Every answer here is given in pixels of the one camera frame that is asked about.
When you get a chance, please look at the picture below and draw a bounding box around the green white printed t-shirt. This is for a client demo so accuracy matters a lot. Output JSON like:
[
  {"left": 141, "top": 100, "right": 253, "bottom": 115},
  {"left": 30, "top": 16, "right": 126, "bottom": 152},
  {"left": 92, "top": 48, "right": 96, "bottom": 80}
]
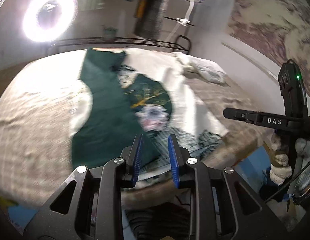
[{"left": 71, "top": 49, "right": 227, "bottom": 173}]

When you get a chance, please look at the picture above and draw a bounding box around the black clothes rack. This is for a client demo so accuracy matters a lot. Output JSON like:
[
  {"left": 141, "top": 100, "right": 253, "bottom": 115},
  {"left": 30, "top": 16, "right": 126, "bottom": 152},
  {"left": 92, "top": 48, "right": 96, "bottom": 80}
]
[{"left": 47, "top": 0, "right": 208, "bottom": 55}]

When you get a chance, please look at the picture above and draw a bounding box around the right gloved hand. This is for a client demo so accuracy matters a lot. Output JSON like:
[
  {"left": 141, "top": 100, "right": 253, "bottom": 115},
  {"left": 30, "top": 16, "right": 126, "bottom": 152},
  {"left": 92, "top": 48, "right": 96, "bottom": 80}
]
[{"left": 269, "top": 133, "right": 310, "bottom": 186}]

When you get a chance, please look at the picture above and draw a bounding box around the folded white garment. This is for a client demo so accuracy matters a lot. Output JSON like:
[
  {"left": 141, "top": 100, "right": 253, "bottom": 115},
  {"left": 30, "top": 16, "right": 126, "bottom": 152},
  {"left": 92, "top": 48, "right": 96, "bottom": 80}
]
[{"left": 173, "top": 52, "right": 227, "bottom": 85}]

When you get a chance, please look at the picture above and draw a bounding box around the beige plaid bed cover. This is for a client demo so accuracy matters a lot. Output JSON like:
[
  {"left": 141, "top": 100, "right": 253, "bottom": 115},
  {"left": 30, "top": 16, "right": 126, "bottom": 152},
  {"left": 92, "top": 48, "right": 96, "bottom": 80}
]
[{"left": 0, "top": 48, "right": 269, "bottom": 210}]

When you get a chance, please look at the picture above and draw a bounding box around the white clip lamp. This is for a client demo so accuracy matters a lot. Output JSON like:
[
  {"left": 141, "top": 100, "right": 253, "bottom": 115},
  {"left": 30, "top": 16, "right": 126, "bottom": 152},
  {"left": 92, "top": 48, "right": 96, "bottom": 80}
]
[{"left": 177, "top": 0, "right": 203, "bottom": 27}]

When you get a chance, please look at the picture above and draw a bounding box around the grey plaid coat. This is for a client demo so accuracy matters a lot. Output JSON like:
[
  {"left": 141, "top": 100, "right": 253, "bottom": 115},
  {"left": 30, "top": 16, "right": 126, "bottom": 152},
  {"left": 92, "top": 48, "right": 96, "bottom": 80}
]
[{"left": 134, "top": 0, "right": 169, "bottom": 40}]

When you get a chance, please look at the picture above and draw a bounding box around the green potted plant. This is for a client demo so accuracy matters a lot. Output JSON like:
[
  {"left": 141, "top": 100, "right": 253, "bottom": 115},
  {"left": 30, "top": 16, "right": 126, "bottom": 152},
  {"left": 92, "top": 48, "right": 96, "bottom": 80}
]
[{"left": 102, "top": 27, "right": 117, "bottom": 41}]

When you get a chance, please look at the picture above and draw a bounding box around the yellow garment on rack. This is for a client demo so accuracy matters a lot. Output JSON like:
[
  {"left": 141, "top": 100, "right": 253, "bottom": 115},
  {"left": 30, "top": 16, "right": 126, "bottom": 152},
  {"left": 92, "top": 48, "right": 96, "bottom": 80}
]
[{"left": 135, "top": 0, "right": 147, "bottom": 19}]

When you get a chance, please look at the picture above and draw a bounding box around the landscape painting wall scroll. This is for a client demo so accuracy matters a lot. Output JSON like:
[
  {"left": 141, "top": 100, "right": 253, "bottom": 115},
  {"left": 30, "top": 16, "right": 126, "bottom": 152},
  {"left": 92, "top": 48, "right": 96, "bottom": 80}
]
[{"left": 226, "top": 0, "right": 310, "bottom": 68}]

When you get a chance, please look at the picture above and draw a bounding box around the white lamp cable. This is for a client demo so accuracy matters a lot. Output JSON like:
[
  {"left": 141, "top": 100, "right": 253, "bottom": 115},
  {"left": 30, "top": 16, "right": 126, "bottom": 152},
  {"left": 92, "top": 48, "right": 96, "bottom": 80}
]
[{"left": 165, "top": 24, "right": 182, "bottom": 42}]

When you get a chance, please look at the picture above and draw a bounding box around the ring light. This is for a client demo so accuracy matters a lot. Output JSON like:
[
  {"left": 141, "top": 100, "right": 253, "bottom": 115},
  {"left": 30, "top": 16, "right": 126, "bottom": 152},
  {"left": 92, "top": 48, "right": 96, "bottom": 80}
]
[{"left": 22, "top": 0, "right": 78, "bottom": 42}]

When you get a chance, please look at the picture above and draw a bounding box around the phone holder in ring light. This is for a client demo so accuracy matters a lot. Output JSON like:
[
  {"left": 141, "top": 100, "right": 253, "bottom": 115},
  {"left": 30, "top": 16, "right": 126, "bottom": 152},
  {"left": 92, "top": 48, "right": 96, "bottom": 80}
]
[{"left": 43, "top": 2, "right": 58, "bottom": 11}]

